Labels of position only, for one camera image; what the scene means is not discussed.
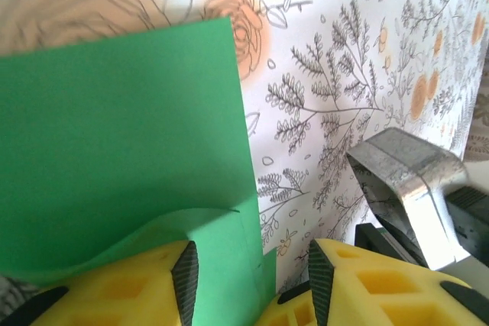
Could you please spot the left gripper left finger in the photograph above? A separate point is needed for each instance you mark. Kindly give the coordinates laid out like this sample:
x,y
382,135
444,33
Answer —
x,y
133,295

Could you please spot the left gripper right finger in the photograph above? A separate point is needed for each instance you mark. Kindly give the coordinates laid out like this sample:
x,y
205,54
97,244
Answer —
x,y
382,299

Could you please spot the green square paper sheet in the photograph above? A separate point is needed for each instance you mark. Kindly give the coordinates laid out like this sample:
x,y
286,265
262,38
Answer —
x,y
114,131

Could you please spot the floral patterned table cover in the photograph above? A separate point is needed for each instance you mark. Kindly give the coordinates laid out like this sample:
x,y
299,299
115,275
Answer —
x,y
344,74

